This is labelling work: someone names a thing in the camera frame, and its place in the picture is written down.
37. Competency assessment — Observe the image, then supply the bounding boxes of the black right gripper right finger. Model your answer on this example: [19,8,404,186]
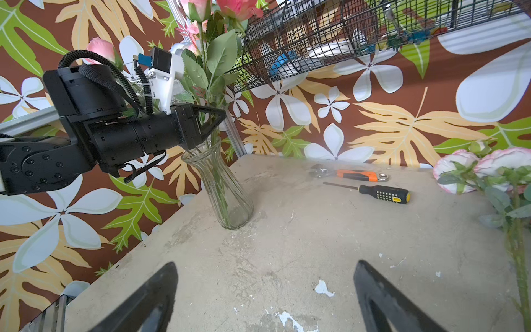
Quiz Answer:
[353,260,445,331]

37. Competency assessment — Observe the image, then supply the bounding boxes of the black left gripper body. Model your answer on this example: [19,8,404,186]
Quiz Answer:
[91,103,207,174]

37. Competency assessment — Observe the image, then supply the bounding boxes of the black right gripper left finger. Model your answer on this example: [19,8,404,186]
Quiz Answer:
[91,262,178,331]

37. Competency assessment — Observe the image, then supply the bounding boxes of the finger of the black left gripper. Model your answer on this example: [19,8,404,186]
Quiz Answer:
[188,104,227,149]

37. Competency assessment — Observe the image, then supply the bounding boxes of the single pink rose stem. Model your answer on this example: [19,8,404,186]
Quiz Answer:
[202,0,266,142]

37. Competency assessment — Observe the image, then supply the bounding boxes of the pale pink carnation stem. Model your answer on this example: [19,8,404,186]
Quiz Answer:
[433,141,530,331]

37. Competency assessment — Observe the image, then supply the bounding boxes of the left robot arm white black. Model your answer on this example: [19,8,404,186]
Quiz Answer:
[1,48,226,195]

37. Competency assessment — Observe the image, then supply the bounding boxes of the clear ribbed glass vase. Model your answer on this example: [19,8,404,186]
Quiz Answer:
[182,140,254,230]

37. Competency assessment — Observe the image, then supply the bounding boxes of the pink rose bunch in vase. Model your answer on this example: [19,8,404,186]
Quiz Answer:
[176,1,225,107]

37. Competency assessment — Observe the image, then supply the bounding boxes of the pink rose stem left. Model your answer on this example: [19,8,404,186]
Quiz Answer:
[87,37,116,64]

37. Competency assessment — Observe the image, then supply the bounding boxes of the black yellow screwdriver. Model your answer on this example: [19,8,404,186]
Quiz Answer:
[324,182,411,204]

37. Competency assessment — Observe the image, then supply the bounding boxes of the orange black adjustable wrench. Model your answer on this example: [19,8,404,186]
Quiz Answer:
[309,164,389,183]

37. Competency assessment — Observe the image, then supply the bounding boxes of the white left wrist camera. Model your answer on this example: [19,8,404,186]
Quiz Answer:
[133,47,185,115]

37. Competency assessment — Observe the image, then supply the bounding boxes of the black wire wall basket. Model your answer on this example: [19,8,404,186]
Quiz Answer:
[231,1,530,93]

